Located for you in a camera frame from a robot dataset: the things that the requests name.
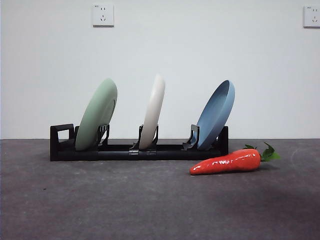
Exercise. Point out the green plate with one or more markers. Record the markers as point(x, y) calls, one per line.
point(95, 117)

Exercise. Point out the orange carrot with green leaves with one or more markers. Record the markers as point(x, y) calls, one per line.
point(225, 163)

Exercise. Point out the white plate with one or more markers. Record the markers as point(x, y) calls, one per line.
point(153, 110)

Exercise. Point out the blue plate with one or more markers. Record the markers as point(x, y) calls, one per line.
point(212, 120)

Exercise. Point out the black plate rack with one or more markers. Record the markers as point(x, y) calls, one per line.
point(115, 155)

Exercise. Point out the white wall socket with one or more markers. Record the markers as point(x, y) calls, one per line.
point(103, 15)
point(312, 16)

